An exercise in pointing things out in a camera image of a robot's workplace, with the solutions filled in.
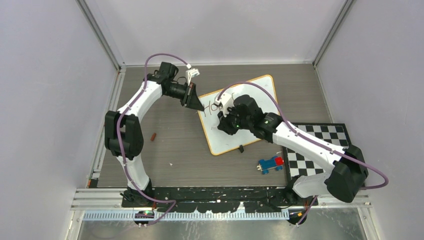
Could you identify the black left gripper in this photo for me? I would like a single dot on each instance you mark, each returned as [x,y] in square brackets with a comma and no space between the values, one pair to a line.
[190,99]

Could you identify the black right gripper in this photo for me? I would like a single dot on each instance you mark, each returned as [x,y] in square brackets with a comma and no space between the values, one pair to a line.
[224,123]

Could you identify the brown marker cap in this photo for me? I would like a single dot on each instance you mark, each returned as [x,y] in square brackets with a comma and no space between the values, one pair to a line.
[153,136]

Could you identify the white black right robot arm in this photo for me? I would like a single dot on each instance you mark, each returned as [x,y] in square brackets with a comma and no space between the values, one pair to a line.
[263,124]

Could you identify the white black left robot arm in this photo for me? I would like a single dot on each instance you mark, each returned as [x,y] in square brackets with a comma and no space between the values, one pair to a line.
[123,135]

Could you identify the blue red toy car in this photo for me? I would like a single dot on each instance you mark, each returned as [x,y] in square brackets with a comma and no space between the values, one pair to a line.
[274,163]

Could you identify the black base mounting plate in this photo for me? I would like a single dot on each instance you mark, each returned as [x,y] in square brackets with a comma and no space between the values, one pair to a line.
[254,199]

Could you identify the black white checkerboard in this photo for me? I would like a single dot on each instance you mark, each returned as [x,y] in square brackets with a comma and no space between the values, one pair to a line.
[339,174]

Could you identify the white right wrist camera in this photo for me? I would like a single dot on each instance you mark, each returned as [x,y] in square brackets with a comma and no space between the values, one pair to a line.
[224,102]

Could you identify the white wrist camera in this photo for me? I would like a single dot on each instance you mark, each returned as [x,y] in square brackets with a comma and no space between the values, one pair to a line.
[190,73]
[224,102]

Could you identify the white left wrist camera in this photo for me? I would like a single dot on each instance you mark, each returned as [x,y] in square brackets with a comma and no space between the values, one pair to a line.
[190,73]

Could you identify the aluminium front frame rail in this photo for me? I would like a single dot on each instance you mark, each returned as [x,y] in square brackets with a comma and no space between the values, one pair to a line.
[107,205]

